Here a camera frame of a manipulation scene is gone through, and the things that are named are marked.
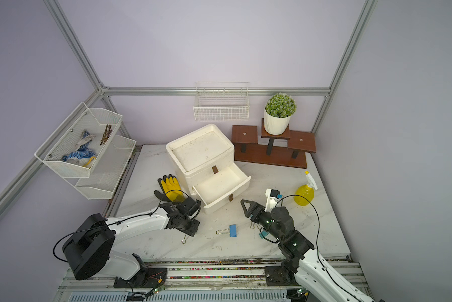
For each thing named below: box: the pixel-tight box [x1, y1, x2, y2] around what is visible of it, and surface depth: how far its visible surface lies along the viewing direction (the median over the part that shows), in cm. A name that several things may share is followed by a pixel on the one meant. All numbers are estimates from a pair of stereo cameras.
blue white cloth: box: [61, 129, 97, 168], surface depth 73 cm
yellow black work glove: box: [153, 174, 184, 204], surface depth 100 cm
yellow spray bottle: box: [293, 170, 318, 207], surface depth 87 cm
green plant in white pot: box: [263, 92, 297, 136], surface depth 86 cm
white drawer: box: [191, 162, 252, 215], surface depth 91 cm
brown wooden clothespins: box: [100, 123, 113, 146], surface depth 83 cm
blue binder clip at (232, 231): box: [215, 223, 238, 238], surface depth 88 cm
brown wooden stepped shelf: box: [231, 117, 317, 169], surface depth 113 cm
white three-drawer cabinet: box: [165, 123, 235, 196], surface depth 87 cm
